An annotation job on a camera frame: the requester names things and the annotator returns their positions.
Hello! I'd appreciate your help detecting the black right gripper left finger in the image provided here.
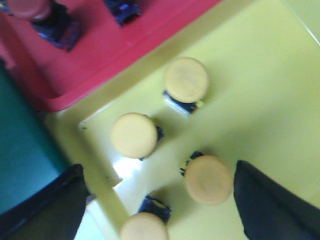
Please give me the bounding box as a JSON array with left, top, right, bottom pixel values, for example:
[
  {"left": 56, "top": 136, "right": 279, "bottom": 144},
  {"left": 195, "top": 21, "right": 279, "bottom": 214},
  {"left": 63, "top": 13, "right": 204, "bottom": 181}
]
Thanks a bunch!
[{"left": 0, "top": 164, "right": 90, "bottom": 240}]

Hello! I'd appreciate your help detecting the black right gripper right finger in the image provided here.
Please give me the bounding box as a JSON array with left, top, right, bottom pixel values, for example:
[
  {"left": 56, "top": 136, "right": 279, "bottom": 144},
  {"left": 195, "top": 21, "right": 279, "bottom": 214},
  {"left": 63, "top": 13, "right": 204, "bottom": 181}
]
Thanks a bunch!
[{"left": 233, "top": 160, "right": 320, "bottom": 240}]

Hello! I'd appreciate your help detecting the yellow mushroom push button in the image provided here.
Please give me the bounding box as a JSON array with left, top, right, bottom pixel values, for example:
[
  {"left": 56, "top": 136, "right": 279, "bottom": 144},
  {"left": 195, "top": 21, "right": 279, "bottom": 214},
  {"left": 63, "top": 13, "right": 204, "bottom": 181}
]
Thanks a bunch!
[{"left": 162, "top": 56, "right": 210, "bottom": 115}]

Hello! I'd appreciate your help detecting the red push button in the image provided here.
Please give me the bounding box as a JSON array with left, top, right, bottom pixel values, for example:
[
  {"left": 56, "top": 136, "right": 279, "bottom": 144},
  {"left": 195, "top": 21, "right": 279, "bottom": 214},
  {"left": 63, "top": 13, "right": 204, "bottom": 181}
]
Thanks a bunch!
[
  {"left": 6, "top": 0, "right": 82, "bottom": 52},
  {"left": 103, "top": 0, "right": 141, "bottom": 27}
]

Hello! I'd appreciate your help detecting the green conveyor belt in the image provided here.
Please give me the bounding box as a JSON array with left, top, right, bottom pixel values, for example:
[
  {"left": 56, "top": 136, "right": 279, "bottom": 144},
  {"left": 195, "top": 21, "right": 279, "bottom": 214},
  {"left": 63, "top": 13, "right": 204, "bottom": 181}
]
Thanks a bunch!
[{"left": 0, "top": 60, "right": 70, "bottom": 213}]

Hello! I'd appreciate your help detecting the yellow plastic tray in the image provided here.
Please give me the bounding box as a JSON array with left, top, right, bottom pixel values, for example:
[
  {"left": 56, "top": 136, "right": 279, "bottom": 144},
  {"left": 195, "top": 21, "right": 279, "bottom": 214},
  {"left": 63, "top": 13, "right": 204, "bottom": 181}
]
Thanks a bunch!
[{"left": 45, "top": 0, "right": 320, "bottom": 240}]

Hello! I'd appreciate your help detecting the red plastic tray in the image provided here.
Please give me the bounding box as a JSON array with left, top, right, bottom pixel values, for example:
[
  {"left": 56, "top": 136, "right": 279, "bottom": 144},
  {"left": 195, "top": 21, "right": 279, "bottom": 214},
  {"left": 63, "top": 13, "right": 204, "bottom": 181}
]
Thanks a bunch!
[{"left": 0, "top": 0, "right": 217, "bottom": 112}]

